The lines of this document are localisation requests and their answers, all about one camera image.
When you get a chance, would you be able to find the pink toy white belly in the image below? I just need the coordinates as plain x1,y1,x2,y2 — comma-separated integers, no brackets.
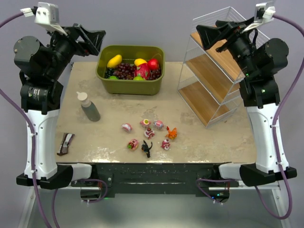
122,123,133,132

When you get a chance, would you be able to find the pink toy green top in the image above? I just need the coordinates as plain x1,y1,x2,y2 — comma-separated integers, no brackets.
140,119,151,128

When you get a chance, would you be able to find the pink toy blue trim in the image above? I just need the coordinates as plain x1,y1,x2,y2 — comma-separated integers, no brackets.
153,120,164,130

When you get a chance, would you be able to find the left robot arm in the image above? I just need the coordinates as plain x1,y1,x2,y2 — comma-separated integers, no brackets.
14,24,106,190

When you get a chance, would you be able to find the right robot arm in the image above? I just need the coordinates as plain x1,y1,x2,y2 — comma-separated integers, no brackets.
196,20,297,187

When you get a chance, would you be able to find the olive green plastic bin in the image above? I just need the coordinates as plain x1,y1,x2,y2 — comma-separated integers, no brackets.
95,45,165,95

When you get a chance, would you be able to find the yellow mango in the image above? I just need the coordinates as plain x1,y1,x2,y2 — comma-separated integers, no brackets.
106,55,123,68

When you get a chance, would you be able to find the dark blue grape bunch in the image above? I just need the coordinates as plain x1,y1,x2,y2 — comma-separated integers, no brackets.
104,68,115,78

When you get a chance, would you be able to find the purple grape bunch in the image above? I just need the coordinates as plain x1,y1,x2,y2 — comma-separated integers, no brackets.
114,63,162,80

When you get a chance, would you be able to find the yellow lemon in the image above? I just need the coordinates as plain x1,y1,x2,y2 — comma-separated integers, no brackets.
134,58,147,67

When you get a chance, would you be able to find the green pear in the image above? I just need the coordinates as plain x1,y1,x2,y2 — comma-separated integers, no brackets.
133,76,145,81

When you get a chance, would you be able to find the pink dragon fruit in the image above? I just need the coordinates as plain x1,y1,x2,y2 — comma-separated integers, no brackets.
134,63,151,80

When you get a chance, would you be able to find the red apple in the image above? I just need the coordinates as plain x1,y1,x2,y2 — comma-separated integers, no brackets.
147,58,160,71

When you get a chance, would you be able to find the grey bottle beige cap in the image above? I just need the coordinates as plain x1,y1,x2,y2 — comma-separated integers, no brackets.
77,92,101,122

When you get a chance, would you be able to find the brown snack bar wrapper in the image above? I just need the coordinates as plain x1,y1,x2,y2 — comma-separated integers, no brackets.
57,133,75,156

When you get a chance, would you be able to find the orange fox toy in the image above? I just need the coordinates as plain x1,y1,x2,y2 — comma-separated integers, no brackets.
165,126,178,140

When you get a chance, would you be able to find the pink strawberry cake toy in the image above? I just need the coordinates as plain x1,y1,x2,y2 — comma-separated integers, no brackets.
144,127,155,139

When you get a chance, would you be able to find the pink bear strawberry toy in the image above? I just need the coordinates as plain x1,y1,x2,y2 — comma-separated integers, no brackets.
127,139,139,151

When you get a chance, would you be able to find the pink red bear toy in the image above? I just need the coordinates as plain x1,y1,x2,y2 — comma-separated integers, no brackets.
161,139,170,151

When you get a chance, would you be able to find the black cat toy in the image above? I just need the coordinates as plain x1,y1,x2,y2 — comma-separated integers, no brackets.
141,140,153,158

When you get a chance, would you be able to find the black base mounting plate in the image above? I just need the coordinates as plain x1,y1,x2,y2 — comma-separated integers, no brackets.
71,163,239,200

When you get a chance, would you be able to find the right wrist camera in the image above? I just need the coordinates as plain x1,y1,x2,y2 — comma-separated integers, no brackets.
242,0,276,33

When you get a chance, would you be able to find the white wire wooden shelf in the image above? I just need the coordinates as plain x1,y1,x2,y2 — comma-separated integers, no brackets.
177,7,245,128

